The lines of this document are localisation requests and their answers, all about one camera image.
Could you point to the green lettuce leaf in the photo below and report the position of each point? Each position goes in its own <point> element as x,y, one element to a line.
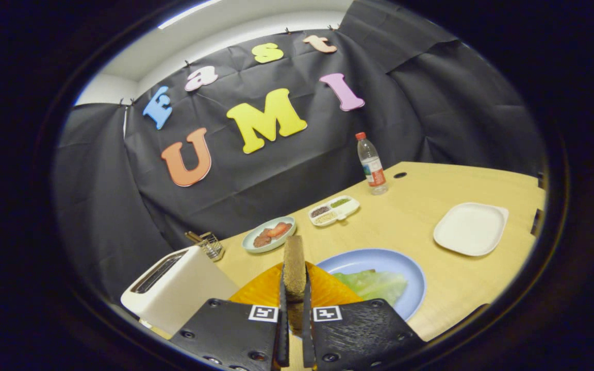
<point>374,286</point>

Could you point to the white square plate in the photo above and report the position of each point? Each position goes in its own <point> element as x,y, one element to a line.
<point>469,229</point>

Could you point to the red tomato slices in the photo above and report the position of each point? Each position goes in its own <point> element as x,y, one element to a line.
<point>279,229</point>

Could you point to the white divided seasoning dish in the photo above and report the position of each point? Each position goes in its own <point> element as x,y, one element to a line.
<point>334,210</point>

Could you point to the white toaster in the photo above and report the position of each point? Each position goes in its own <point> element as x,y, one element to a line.
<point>183,293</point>

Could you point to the clear red-capped water bottle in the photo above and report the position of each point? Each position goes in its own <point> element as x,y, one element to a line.
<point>372,165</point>

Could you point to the blue round plate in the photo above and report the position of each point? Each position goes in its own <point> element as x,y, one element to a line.
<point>369,260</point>

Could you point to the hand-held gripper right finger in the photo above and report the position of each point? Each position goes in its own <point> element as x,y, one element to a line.
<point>308,335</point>

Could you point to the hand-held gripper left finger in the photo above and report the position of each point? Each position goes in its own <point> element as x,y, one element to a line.
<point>283,330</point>

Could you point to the brown toasted bread slice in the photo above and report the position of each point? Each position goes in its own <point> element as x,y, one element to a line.
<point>294,268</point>

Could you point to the brown meat pieces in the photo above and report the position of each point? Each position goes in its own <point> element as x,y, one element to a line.
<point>262,239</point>

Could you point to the pale green plate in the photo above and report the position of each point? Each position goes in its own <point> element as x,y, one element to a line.
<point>253,248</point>

